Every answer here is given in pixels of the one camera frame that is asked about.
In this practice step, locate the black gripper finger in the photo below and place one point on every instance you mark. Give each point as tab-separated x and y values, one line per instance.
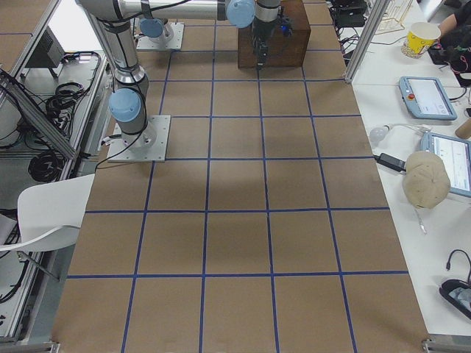
262	53

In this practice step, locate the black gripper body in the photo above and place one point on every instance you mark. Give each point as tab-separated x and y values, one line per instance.
260	32

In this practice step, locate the person forearm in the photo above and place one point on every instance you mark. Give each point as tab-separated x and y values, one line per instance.
460	17

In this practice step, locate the dark wooden drawer box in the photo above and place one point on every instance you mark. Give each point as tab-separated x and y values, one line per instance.
283	51

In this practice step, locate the white light bulb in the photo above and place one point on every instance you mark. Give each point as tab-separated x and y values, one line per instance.
377	134

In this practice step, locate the yellow popcorn bucket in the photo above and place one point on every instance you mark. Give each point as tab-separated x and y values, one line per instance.
421	36

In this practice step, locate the black power adapter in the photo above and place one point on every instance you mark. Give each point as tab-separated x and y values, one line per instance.
390	162

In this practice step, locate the upper blue teach pendant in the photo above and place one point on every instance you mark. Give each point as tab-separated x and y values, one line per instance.
425	98

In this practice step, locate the blue teach pendant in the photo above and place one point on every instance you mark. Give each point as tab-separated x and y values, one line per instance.
425	98
455	154

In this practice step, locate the beige baseball cap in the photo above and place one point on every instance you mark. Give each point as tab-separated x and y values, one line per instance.
426	183

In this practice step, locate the grey electronics box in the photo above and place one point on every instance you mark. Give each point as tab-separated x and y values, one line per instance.
47	54

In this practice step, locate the cardboard tube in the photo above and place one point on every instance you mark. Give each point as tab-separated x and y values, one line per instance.
464	131

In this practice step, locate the lower blue teach pendant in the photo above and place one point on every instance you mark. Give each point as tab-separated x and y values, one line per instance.
455	154

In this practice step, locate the white plastic chair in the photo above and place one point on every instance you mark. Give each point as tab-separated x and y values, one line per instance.
50	215

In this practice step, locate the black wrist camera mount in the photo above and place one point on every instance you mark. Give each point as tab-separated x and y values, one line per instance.
285	25

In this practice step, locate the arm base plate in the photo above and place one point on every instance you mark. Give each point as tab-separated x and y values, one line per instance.
171	39
150	146

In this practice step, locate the aluminium frame post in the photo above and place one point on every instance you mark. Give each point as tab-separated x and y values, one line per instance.
369	30

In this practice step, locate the gold wire rack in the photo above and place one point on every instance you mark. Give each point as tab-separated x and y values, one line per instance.
394	16

